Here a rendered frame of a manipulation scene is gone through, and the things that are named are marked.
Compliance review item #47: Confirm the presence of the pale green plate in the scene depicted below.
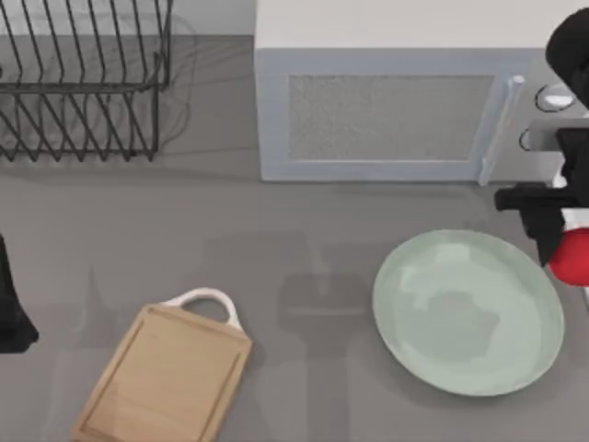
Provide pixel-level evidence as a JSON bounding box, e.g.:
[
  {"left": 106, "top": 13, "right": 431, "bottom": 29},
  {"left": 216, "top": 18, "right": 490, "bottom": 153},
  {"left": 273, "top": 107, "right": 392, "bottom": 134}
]
[{"left": 371, "top": 229, "right": 566, "bottom": 398}]

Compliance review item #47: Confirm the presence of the red and white cup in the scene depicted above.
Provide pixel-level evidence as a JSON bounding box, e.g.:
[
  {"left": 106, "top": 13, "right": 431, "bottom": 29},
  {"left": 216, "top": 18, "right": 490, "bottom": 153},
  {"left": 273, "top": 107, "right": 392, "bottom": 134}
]
[{"left": 549, "top": 207, "right": 589, "bottom": 306}]

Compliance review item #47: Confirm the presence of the pale microwave oven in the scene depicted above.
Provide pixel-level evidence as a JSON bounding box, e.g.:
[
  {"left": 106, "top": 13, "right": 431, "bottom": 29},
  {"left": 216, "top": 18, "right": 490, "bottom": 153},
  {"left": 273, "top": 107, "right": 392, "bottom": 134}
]
[{"left": 254, "top": 0, "right": 589, "bottom": 187}]

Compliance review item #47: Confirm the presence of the pale blue microwave door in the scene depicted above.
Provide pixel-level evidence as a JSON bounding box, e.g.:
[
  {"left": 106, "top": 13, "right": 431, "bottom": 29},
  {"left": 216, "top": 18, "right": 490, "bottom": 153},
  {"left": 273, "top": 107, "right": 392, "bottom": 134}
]
[{"left": 256, "top": 47, "right": 526, "bottom": 183}]

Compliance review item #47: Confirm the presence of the wooden cutting board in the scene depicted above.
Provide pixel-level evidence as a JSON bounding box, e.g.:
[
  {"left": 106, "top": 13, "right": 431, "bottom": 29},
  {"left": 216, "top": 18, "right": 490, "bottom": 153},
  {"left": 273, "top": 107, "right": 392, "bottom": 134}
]
[{"left": 68, "top": 287, "right": 254, "bottom": 442}]

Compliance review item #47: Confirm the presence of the black wire dish rack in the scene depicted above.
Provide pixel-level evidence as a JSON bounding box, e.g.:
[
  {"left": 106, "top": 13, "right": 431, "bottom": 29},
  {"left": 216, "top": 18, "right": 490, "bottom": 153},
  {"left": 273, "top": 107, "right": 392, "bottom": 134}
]
[{"left": 0, "top": 0, "right": 175, "bottom": 163}]

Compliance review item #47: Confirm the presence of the pale microwave door handle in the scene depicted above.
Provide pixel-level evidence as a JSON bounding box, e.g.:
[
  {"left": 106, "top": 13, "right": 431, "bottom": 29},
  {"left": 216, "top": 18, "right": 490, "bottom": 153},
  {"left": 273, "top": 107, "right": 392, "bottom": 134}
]
[{"left": 477, "top": 75, "right": 526, "bottom": 188}]

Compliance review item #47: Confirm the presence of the pale grey rounded box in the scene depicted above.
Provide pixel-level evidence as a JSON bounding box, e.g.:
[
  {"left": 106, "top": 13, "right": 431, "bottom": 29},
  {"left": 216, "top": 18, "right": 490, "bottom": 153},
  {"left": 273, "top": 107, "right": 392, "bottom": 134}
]
[{"left": 528, "top": 118, "right": 589, "bottom": 154}]

